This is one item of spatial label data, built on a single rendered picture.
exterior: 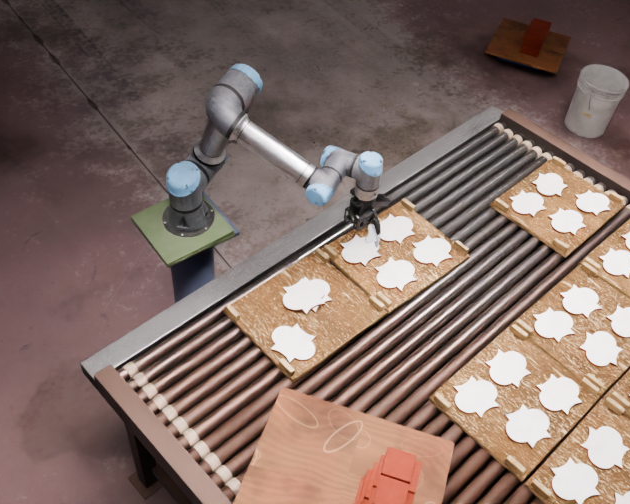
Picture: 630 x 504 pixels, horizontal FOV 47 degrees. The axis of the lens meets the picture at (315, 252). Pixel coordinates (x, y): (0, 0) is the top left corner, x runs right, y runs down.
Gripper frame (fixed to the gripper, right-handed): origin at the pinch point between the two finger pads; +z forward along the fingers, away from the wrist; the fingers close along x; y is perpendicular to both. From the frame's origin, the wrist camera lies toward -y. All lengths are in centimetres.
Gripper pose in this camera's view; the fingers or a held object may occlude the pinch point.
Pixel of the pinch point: (363, 233)
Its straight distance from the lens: 250.2
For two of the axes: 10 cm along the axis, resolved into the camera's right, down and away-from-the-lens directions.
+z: -0.7, 6.7, 7.4
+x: 6.5, 5.9, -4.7
